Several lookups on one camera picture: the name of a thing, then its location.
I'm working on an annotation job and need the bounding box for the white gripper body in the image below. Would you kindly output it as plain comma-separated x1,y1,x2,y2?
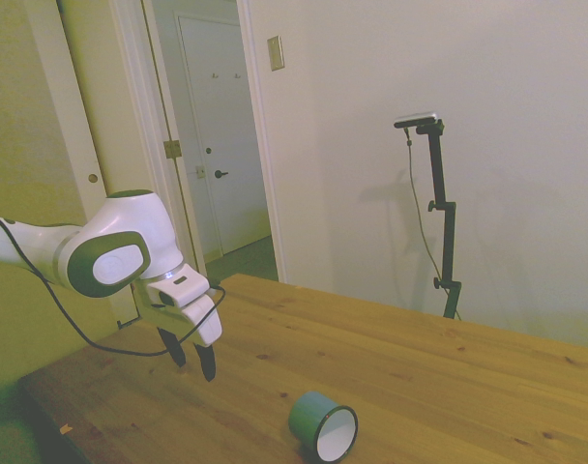
132,282,224,348

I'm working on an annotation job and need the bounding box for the cream open door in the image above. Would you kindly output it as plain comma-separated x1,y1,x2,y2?
25,0,198,334

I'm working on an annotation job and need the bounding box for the teal enamel mug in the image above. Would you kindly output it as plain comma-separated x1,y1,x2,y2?
287,390,360,463

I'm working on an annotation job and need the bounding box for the beige wall switch plate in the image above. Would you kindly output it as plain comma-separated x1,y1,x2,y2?
267,35,285,73

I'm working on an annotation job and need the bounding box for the white door frame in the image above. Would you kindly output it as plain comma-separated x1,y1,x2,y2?
109,0,288,284

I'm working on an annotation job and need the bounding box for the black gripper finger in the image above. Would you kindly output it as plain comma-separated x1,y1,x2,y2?
192,341,219,384
158,327,187,369

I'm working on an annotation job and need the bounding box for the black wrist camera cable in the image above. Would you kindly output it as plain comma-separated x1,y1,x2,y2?
0,210,226,358

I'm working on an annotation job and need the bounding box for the black camera stand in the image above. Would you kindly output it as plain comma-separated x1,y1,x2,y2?
414,120,463,320
404,127,462,321

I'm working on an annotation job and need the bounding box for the silver black exterior camera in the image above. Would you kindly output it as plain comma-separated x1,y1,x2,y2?
394,111,441,130

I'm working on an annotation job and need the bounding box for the white closed door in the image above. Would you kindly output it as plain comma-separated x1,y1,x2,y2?
177,14,272,258

